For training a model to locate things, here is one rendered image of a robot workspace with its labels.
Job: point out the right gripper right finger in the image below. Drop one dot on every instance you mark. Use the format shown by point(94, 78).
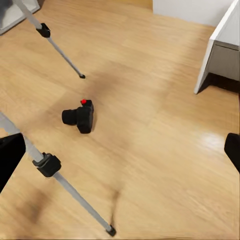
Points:
point(232, 149)

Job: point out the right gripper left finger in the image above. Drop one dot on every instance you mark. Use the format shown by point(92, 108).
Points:
point(12, 149)

